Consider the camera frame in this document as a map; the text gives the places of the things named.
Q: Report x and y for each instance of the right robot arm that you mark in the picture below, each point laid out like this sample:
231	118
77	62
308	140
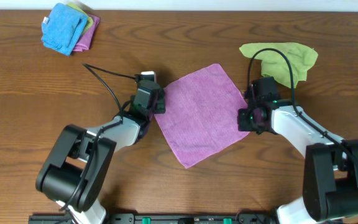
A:
330	179

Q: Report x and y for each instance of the purple microfiber cloth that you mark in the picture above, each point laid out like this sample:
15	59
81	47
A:
201	115

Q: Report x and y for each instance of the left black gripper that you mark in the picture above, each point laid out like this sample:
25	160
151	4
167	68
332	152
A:
160	98

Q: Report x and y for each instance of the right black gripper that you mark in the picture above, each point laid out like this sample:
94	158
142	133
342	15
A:
242	126

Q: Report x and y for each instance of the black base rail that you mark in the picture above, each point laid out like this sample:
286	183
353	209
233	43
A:
242	218

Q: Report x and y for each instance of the folded blue cloth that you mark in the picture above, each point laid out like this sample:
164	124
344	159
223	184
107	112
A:
62	28

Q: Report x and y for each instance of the crumpled green cloth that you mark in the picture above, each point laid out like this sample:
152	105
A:
300	57

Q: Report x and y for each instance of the folded purple cloth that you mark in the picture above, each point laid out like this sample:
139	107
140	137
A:
84	41

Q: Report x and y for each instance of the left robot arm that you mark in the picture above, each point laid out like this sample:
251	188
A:
76	167

